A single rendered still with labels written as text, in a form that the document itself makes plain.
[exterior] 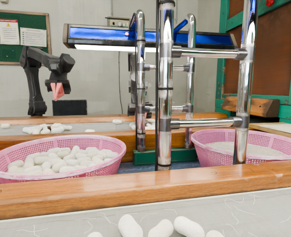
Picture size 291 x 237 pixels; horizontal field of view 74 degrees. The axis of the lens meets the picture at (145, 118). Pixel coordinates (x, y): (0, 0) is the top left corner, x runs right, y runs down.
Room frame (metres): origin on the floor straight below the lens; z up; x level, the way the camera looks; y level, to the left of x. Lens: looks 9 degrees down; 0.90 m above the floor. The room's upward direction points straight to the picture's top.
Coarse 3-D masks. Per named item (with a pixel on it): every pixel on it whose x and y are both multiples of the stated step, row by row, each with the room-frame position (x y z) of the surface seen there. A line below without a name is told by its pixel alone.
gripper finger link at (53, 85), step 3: (51, 84) 0.86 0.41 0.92; (54, 84) 0.86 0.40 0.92; (51, 87) 0.87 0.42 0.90; (54, 87) 0.85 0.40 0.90; (63, 87) 0.91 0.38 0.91; (66, 87) 0.91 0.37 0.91; (69, 87) 0.91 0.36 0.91; (54, 90) 0.84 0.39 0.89; (66, 90) 0.90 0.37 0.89; (69, 90) 0.91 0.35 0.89; (54, 93) 0.84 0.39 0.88; (66, 93) 0.91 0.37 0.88; (69, 93) 0.91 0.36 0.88; (54, 96) 0.83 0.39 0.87; (54, 99) 0.83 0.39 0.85
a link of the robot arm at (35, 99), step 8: (32, 64) 1.12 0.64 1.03; (32, 72) 1.11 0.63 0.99; (32, 80) 1.11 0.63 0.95; (32, 88) 1.10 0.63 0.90; (32, 96) 1.09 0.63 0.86; (40, 96) 1.12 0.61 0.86; (32, 104) 1.09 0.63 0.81; (40, 104) 1.11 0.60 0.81; (32, 112) 1.09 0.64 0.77; (40, 112) 1.12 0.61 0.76
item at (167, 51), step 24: (168, 0) 0.31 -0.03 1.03; (168, 24) 0.31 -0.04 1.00; (168, 48) 0.31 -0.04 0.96; (192, 48) 0.33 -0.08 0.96; (240, 48) 0.35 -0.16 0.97; (168, 72) 0.31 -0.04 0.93; (240, 72) 0.35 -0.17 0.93; (168, 96) 0.32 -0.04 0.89; (240, 96) 0.35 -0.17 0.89; (168, 120) 0.32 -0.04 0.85; (192, 120) 0.33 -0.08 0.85; (216, 120) 0.34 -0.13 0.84; (240, 120) 0.34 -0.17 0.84; (168, 144) 0.32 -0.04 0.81; (240, 144) 0.34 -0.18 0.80; (168, 168) 0.32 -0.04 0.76
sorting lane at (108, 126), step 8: (0, 128) 0.77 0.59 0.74; (8, 128) 0.77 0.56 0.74; (16, 128) 0.77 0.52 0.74; (72, 128) 0.77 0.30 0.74; (80, 128) 0.77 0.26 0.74; (88, 128) 0.77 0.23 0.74; (96, 128) 0.77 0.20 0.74; (104, 128) 0.77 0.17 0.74; (112, 128) 0.77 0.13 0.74; (120, 128) 0.77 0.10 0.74; (128, 128) 0.77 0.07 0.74
